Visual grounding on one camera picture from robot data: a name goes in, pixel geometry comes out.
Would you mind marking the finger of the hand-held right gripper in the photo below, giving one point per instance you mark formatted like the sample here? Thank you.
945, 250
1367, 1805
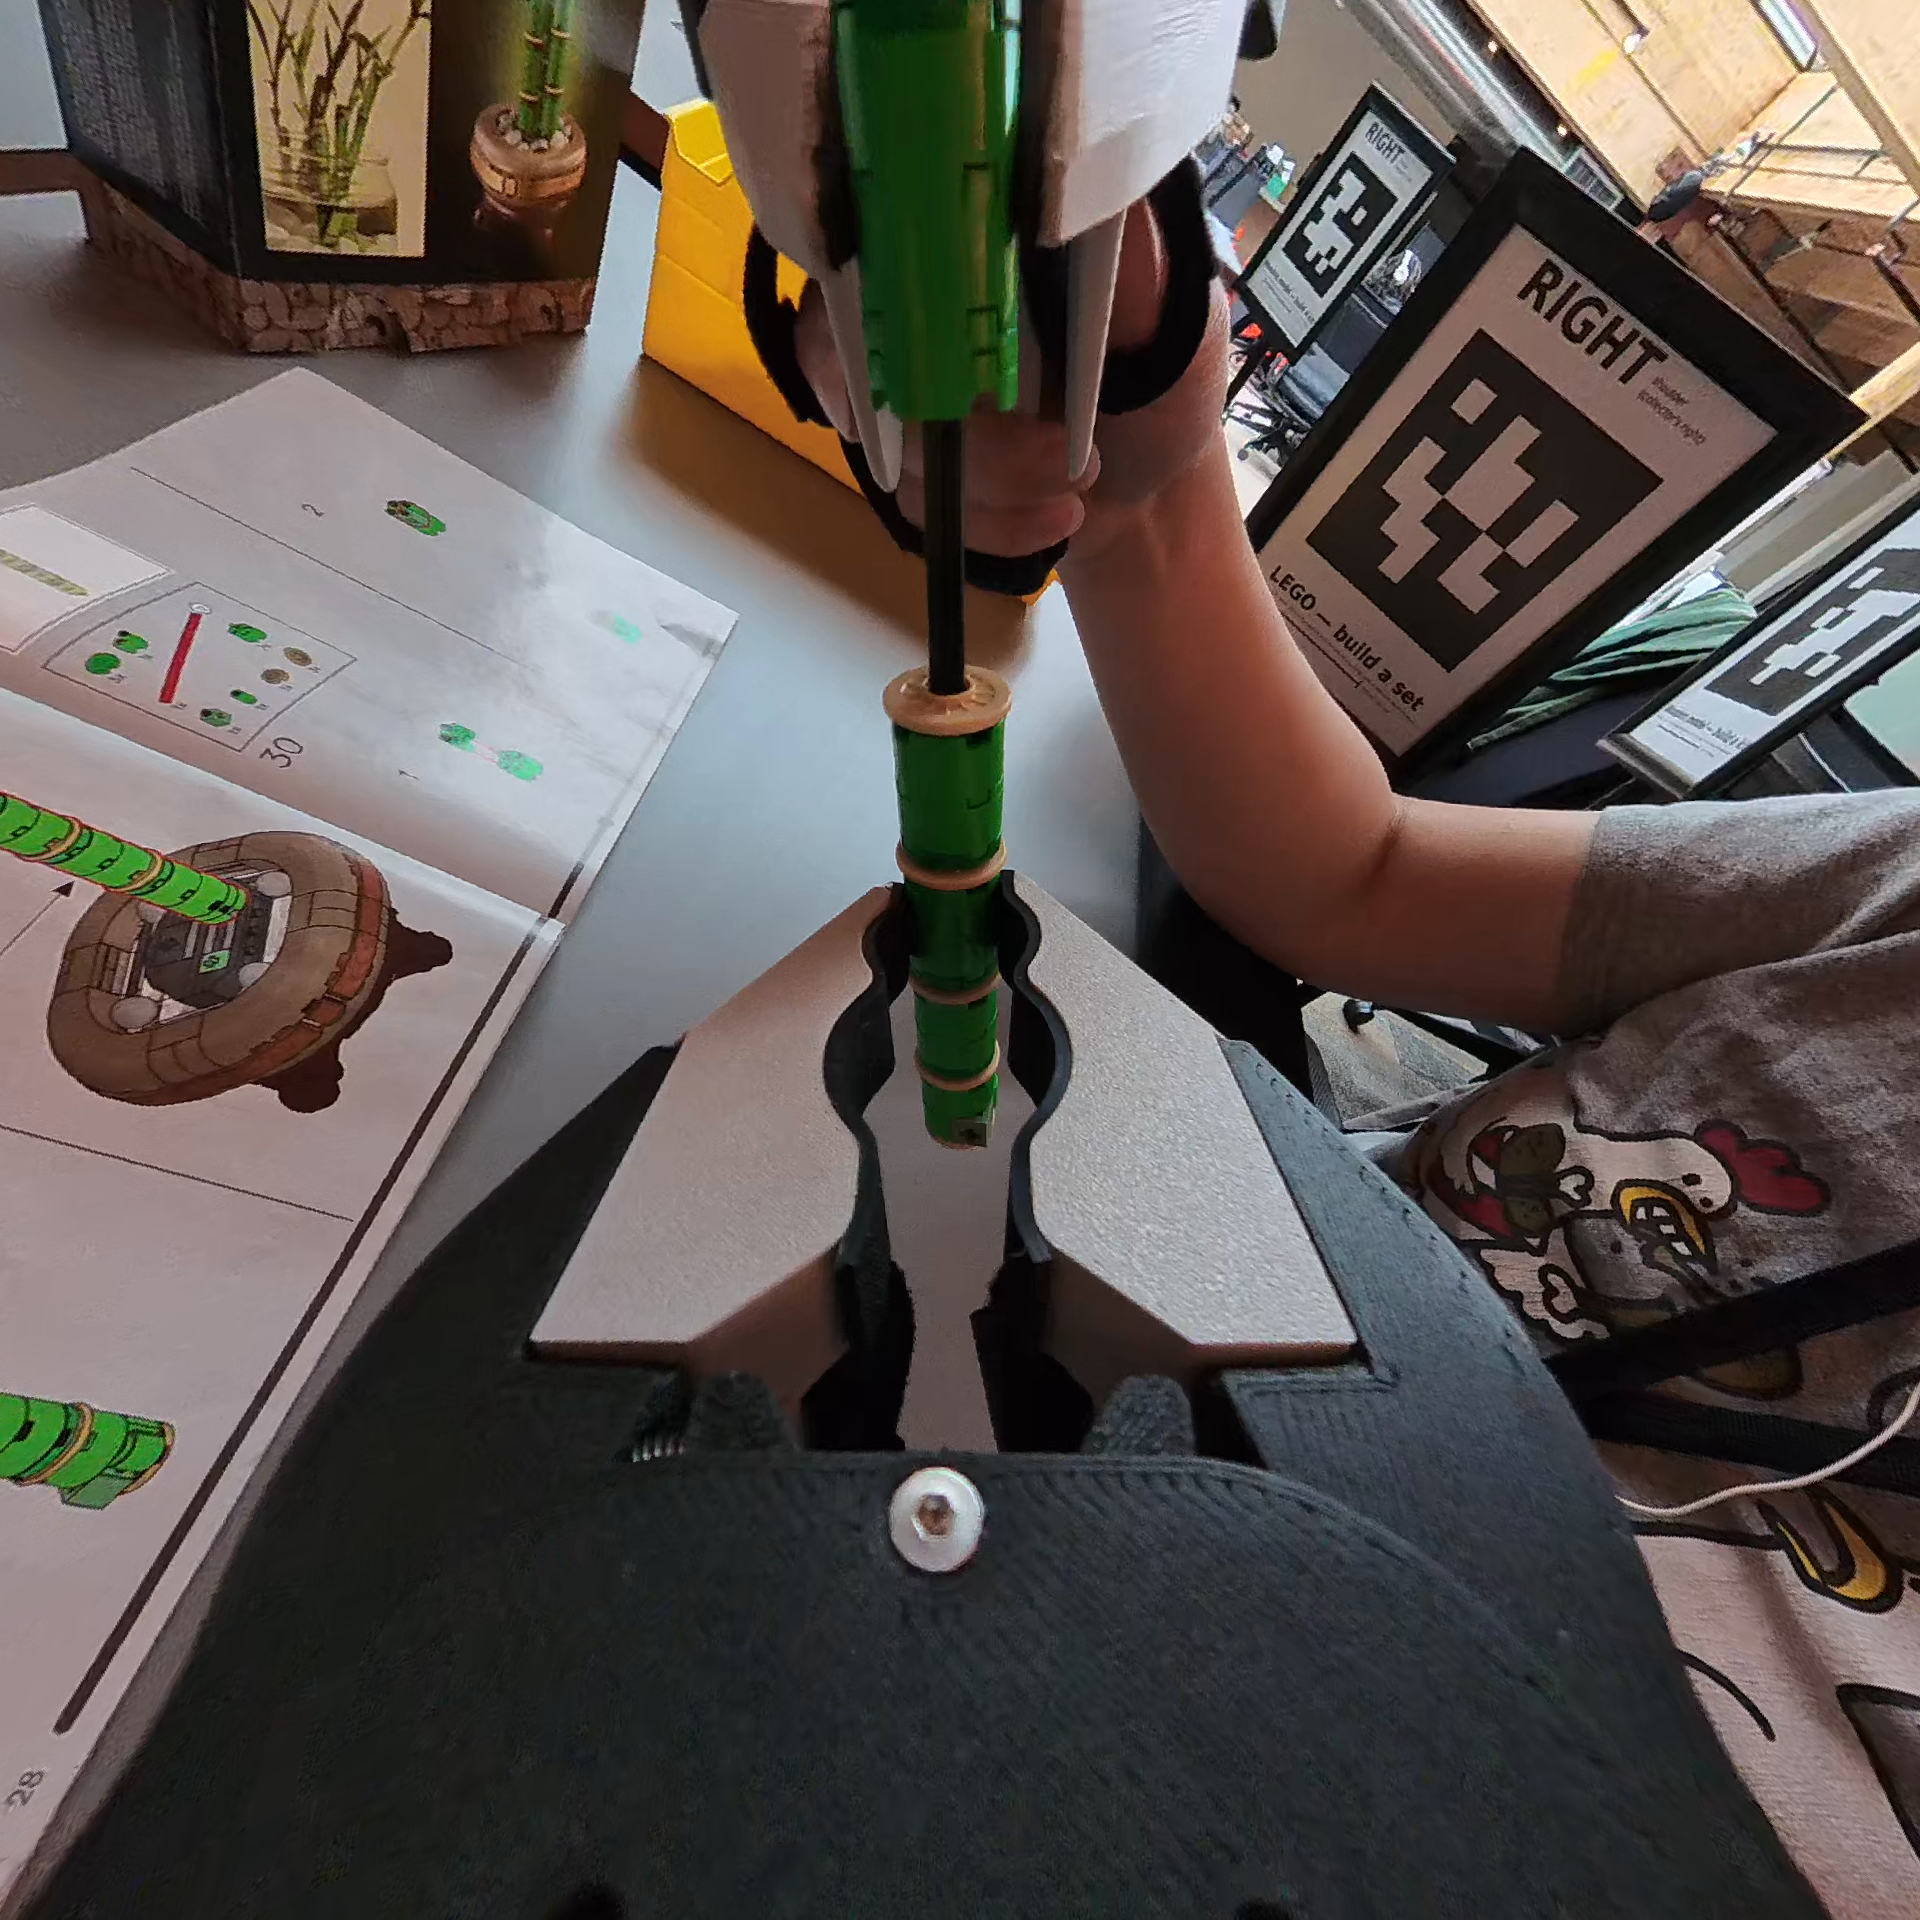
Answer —
772, 107
1142, 91

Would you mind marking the green bamboo stalk model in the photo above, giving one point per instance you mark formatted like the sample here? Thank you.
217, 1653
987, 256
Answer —
950, 931

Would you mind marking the person's right hand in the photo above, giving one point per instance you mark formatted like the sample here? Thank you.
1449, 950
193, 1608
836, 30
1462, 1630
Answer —
1020, 495

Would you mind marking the green cylinder brick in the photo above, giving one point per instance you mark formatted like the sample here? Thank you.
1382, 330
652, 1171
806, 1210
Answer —
931, 226

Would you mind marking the person's right forearm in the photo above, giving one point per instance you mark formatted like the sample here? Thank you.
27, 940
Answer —
1275, 750

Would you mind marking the instruction booklet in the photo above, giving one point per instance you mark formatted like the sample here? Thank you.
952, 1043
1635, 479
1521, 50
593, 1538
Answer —
299, 1200

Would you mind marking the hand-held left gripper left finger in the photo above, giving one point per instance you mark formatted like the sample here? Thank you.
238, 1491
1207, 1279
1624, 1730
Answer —
720, 1184

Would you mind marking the black framed marker sign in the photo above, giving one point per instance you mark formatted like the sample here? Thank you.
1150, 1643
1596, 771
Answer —
1499, 495
1800, 661
1350, 212

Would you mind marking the black building set box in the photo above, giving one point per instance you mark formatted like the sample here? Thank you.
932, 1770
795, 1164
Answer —
166, 120

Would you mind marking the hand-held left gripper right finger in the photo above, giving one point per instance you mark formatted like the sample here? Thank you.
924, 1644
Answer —
1184, 1184

